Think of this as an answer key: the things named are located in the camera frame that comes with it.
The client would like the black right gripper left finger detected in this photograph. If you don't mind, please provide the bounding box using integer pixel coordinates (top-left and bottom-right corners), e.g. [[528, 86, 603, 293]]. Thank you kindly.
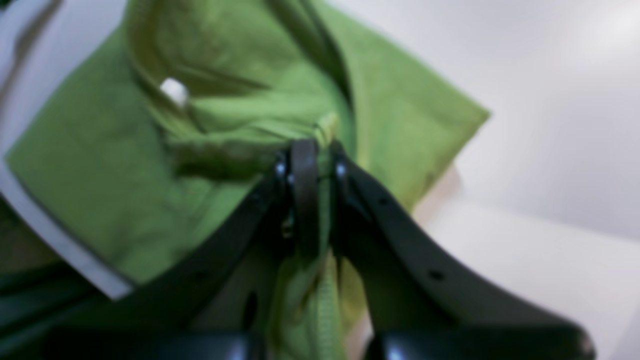
[[42, 139, 321, 360]]

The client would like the green T-shirt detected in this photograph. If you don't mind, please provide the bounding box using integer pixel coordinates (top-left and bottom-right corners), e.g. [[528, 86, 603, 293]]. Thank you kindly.
[[1, 0, 490, 360]]

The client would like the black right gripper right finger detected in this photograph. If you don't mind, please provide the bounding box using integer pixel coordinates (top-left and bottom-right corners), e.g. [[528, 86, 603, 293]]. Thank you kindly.
[[330, 142, 596, 360]]

